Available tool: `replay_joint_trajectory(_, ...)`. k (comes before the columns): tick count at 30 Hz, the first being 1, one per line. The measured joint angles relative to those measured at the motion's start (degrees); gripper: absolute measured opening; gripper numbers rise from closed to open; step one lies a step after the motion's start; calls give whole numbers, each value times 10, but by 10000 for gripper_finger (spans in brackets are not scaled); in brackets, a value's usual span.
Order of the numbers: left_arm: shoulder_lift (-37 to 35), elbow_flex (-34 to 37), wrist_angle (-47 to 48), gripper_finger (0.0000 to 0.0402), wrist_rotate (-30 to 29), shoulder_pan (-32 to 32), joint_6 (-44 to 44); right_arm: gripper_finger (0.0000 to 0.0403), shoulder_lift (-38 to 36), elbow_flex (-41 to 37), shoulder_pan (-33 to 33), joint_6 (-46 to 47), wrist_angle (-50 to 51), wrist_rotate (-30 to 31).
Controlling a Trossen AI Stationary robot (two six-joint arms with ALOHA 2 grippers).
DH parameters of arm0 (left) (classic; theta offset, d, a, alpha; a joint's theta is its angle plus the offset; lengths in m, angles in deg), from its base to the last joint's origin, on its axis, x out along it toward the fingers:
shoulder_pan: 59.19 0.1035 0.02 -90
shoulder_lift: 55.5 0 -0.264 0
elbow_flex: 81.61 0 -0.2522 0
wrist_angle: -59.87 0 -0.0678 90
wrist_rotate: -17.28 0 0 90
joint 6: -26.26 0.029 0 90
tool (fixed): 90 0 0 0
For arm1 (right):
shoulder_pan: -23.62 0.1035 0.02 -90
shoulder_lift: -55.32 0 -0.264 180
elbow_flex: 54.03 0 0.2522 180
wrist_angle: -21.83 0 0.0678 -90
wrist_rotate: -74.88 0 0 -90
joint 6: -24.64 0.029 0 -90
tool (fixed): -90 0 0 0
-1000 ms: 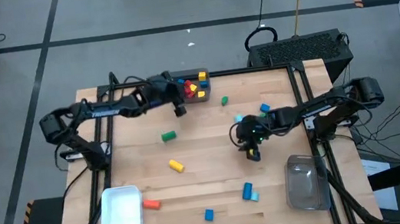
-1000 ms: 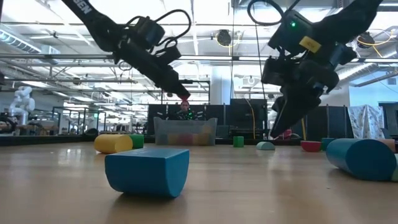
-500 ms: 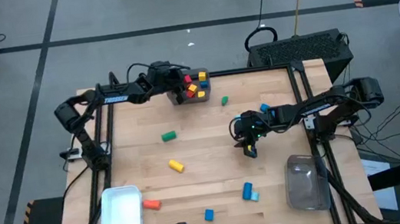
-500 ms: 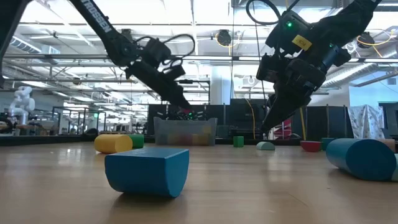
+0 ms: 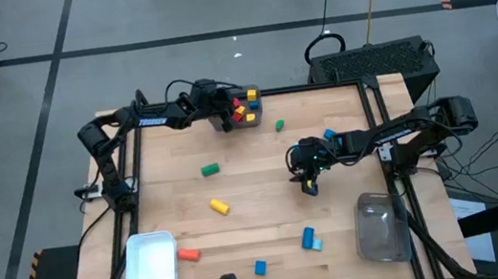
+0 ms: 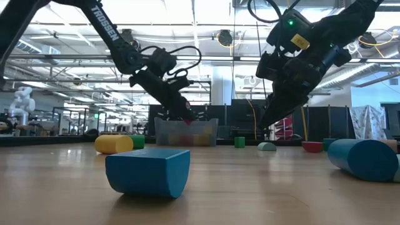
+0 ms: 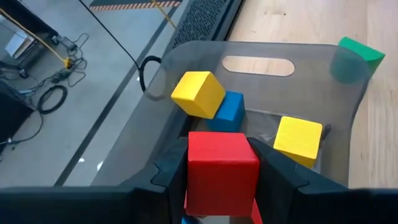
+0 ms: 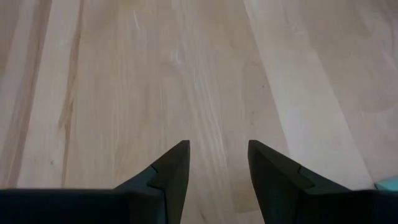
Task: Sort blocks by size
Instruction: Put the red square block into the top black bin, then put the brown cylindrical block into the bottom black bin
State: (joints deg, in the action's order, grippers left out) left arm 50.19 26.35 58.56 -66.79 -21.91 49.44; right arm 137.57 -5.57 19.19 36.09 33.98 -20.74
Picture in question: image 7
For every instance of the hazard striped black floor mat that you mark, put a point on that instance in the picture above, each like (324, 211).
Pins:
(133, 6)

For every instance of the grey flat box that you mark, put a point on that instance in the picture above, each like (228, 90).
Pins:
(18, 45)

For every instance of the black table frame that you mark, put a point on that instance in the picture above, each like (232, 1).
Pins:
(236, 9)

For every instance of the yellow wooden cube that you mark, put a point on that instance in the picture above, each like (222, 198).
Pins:
(197, 93)
(297, 140)

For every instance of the black equipment box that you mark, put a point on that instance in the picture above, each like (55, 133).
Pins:
(12, 115)

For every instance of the grey translucent plastic bin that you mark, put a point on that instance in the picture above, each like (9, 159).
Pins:
(311, 96)

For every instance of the green wooden half-cylinder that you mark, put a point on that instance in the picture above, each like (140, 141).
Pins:
(367, 53)

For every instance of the black power adapter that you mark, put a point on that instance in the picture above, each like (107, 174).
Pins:
(69, 46)

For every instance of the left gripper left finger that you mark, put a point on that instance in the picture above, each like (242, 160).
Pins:
(168, 189)

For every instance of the black furniture base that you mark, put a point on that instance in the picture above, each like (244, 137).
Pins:
(25, 15)

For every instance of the red wooden cube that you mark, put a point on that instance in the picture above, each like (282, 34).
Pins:
(222, 174)
(256, 216)

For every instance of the blue wooden cube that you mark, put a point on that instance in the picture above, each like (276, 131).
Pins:
(188, 221)
(230, 113)

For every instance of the black perforated computer case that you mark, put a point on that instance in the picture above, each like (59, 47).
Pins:
(202, 21)

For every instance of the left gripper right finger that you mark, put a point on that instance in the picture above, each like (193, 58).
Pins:
(280, 196)

